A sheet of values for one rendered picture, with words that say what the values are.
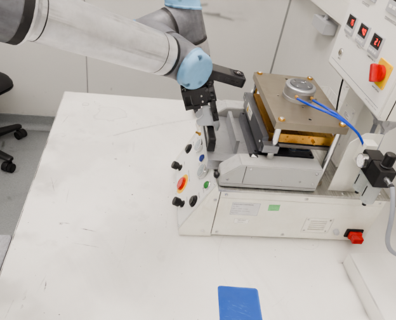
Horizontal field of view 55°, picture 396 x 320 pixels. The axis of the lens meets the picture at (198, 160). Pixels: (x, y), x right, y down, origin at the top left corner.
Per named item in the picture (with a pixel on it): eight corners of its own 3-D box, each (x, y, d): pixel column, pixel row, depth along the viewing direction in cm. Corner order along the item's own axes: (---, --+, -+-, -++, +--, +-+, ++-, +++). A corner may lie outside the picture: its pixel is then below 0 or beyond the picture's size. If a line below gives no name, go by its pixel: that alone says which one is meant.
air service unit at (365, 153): (355, 178, 97) (379, 129, 88) (381, 220, 85) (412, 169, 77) (336, 176, 96) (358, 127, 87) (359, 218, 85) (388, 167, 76)
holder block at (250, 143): (290, 124, 115) (293, 116, 114) (311, 164, 100) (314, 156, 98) (238, 119, 113) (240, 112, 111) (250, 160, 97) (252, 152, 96)
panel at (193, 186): (175, 162, 127) (206, 121, 118) (178, 229, 104) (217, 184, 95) (170, 160, 127) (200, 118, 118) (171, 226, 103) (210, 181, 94)
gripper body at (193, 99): (184, 99, 101) (174, 56, 93) (216, 92, 100) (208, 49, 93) (186, 113, 95) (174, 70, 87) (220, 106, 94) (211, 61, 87)
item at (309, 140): (305, 110, 113) (315, 81, 107) (331, 154, 96) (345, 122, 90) (249, 105, 111) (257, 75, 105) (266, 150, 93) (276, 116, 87)
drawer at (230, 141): (292, 133, 119) (299, 111, 114) (314, 178, 101) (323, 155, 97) (198, 125, 114) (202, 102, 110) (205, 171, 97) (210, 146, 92)
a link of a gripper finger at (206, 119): (199, 133, 103) (192, 105, 97) (221, 129, 103) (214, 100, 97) (200, 140, 101) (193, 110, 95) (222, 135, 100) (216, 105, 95)
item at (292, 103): (323, 106, 117) (338, 67, 109) (365, 170, 92) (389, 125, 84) (247, 100, 113) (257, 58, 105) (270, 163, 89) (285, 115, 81)
